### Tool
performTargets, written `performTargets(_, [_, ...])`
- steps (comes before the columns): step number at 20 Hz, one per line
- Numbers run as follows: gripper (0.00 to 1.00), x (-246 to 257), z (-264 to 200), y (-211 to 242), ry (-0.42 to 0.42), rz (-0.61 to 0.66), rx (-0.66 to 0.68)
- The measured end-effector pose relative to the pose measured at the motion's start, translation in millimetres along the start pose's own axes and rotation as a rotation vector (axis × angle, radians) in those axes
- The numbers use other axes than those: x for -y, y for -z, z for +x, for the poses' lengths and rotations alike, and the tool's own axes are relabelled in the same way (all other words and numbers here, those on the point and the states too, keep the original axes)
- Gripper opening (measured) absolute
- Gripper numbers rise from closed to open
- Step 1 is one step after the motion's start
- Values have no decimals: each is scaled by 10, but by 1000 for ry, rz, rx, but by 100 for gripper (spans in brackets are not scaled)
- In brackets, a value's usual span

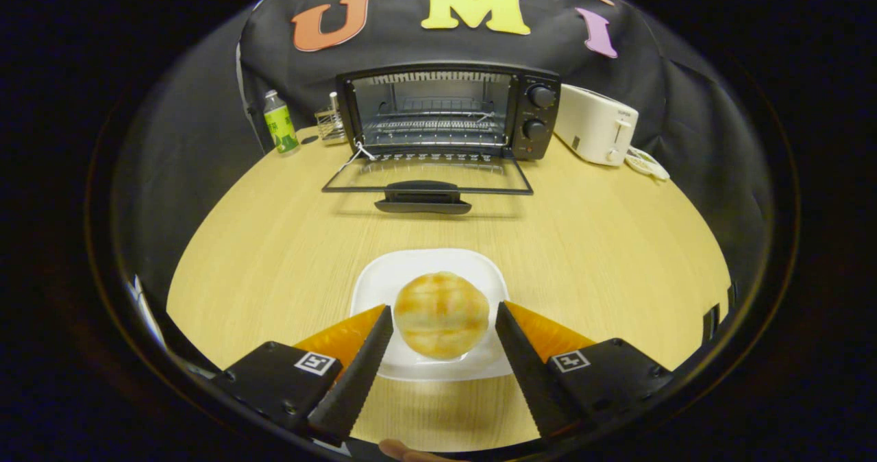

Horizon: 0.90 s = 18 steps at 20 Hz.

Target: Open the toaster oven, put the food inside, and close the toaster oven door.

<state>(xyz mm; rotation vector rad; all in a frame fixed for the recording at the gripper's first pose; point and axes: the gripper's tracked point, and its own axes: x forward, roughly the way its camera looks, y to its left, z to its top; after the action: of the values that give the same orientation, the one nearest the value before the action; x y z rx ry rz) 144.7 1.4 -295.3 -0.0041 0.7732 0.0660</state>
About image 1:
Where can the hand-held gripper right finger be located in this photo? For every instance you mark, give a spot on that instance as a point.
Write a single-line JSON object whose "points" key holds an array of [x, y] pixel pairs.
{"points": [[531, 373]]}

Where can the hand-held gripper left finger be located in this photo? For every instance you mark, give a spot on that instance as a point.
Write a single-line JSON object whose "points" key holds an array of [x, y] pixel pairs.
{"points": [[356, 373]]}

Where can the golden bread bun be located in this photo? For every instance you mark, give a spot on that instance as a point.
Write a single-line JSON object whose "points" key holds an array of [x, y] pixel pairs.
{"points": [[442, 314]]}

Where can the black toaster oven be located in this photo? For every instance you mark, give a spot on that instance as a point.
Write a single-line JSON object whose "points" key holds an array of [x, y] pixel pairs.
{"points": [[538, 116]]}

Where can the white pop-up toaster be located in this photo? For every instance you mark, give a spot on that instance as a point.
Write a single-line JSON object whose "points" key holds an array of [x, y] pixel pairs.
{"points": [[593, 123]]}

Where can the white square plate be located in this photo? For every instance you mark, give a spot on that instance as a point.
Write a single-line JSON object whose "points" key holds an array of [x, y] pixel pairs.
{"points": [[384, 277]]}

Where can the small white flat gadget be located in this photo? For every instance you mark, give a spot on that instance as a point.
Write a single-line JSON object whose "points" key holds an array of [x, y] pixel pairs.
{"points": [[647, 165]]}

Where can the green label drink bottle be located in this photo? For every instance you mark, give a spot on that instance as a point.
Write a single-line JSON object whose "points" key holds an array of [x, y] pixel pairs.
{"points": [[280, 125]]}

